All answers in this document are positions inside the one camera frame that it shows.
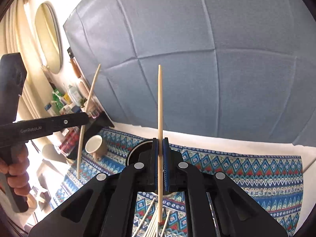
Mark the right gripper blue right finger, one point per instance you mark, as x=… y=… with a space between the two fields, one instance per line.
x=166 y=163

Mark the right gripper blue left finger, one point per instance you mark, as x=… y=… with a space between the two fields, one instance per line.
x=153 y=163

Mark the person's left hand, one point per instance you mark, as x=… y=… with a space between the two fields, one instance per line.
x=19 y=177

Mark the black cylindrical utensil holder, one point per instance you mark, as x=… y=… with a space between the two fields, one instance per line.
x=141 y=154

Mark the green spray bottle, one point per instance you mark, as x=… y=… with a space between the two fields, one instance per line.
x=58 y=103

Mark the beige ceramic mug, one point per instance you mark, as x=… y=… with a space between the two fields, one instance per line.
x=97 y=147

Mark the black side shelf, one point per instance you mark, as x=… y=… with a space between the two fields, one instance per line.
x=92 y=128

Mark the small pink glass jar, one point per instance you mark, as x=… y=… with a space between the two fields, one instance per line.
x=94 y=113

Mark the white plastic bottle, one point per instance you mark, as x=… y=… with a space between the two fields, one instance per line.
x=74 y=95

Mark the clear box of red items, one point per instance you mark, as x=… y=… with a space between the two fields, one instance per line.
x=71 y=140

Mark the patterned blue tablecloth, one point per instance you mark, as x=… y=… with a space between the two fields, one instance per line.
x=274 y=182

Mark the blue-grey padded headboard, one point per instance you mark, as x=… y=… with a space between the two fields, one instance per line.
x=234 y=69

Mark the oval wall mirror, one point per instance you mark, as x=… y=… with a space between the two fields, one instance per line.
x=48 y=34

